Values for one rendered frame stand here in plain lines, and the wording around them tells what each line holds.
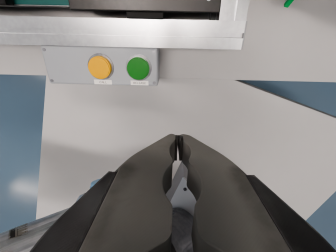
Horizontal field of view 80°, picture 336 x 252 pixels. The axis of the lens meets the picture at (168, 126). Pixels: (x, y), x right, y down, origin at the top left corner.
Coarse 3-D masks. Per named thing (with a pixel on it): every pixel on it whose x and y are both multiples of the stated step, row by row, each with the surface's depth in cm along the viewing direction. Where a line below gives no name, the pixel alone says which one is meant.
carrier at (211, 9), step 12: (72, 0) 32; (84, 0) 32; (96, 0) 32; (108, 0) 32; (120, 0) 32; (132, 0) 32; (144, 0) 31; (156, 0) 31; (168, 0) 31; (180, 0) 31; (192, 0) 31; (204, 0) 31; (216, 0) 31; (180, 12) 34; (192, 12) 33; (204, 12) 32; (216, 12) 32
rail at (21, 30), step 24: (0, 24) 34; (24, 24) 34; (48, 24) 34; (72, 24) 34; (96, 24) 34; (120, 24) 34; (144, 24) 34; (168, 24) 34; (192, 24) 34; (216, 24) 34; (240, 24) 34; (216, 48) 36; (240, 48) 35
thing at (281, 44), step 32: (256, 0) 41; (320, 0) 40; (256, 32) 43; (288, 32) 43; (320, 32) 43; (0, 64) 47; (32, 64) 47; (160, 64) 47; (192, 64) 47; (224, 64) 46; (256, 64) 46; (288, 64) 46; (320, 64) 46
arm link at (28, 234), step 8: (48, 216) 33; (56, 216) 33; (24, 224) 31; (32, 224) 31; (40, 224) 31; (48, 224) 31; (8, 232) 29; (16, 232) 29; (24, 232) 29; (32, 232) 29; (40, 232) 30; (0, 240) 28; (8, 240) 28; (16, 240) 28; (24, 240) 28; (32, 240) 29; (0, 248) 27; (8, 248) 27; (16, 248) 27; (24, 248) 28
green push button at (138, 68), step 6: (132, 60) 36; (138, 60) 36; (144, 60) 36; (132, 66) 36; (138, 66) 36; (144, 66) 36; (132, 72) 37; (138, 72) 37; (144, 72) 36; (138, 78) 37
